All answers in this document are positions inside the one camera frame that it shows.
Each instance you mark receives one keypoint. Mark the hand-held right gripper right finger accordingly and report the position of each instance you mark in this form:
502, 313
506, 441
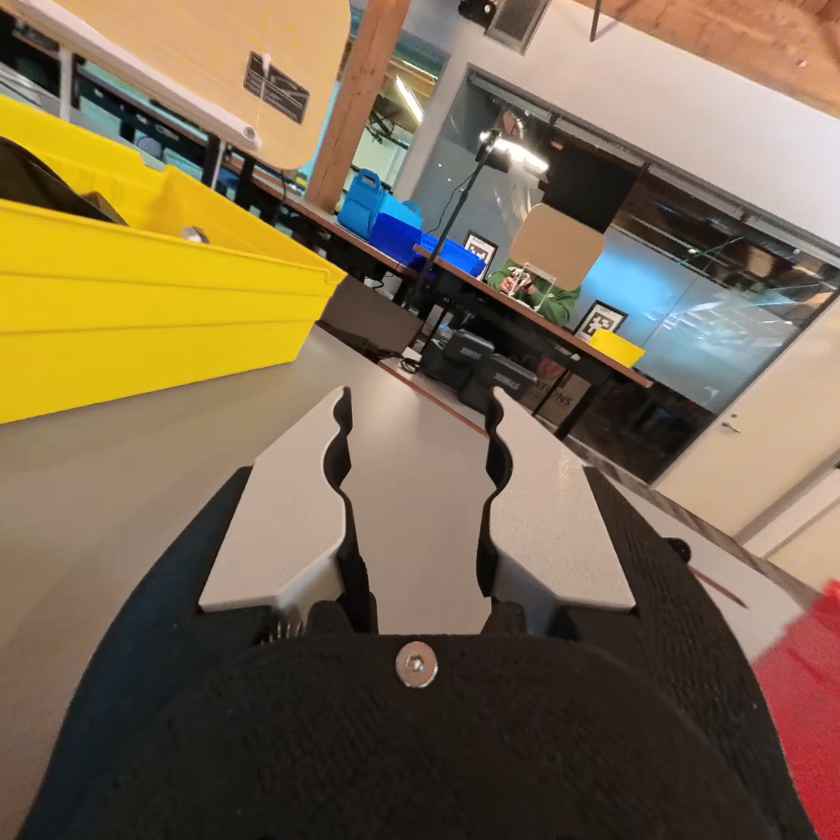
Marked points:
558, 525

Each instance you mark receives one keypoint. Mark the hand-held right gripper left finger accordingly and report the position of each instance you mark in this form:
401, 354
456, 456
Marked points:
282, 525

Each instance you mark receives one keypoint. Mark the yellow plastic bin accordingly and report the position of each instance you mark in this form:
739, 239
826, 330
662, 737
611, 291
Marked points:
164, 315

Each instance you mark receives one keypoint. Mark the printed cardboard box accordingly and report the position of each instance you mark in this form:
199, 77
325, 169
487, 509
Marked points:
558, 394

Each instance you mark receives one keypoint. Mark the black hard case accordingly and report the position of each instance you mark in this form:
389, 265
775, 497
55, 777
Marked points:
502, 387
453, 354

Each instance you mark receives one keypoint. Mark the wooden office table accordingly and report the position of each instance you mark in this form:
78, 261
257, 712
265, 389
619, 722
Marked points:
558, 348
295, 205

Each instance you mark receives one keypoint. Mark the small yellow bin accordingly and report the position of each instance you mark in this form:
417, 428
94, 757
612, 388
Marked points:
617, 348

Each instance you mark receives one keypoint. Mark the white single door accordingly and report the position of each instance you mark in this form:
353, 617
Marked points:
754, 459

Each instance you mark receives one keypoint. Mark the framed marker tag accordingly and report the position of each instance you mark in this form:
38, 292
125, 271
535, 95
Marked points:
600, 321
480, 248

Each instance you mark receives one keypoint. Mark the dark grey box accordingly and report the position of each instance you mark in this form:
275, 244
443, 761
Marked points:
367, 315

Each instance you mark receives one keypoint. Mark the blue plastic bin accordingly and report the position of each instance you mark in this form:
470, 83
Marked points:
459, 256
397, 239

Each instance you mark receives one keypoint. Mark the red plastic bin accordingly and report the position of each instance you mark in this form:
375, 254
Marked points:
807, 709

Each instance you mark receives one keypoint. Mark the light blue tote caddy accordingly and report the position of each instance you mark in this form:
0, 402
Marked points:
361, 210

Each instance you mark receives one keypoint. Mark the black tripod light stand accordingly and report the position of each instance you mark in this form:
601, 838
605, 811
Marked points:
497, 161

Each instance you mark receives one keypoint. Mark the black cloth pouch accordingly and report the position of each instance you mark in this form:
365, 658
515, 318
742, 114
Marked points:
39, 184

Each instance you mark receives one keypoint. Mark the black wall screen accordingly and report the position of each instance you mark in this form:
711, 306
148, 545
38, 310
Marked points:
590, 184

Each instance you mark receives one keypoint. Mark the wooden post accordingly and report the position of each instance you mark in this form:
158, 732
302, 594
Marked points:
358, 98

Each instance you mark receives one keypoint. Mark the grey wall vent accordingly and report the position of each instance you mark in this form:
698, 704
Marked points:
518, 23

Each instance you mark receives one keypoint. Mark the black wall speaker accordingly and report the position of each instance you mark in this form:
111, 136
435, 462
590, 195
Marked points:
476, 10

